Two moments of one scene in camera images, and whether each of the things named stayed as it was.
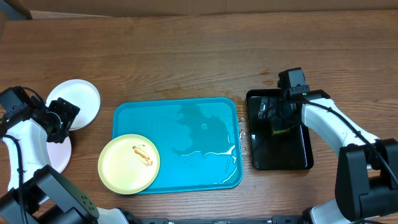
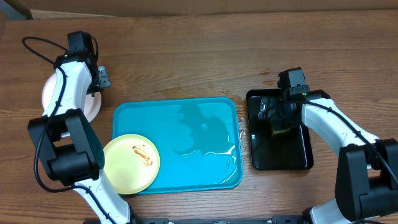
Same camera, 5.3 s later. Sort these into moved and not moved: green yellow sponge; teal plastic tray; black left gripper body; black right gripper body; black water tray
Moved: black left gripper body
Not moved: green yellow sponge; black right gripper body; black water tray; teal plastic tray
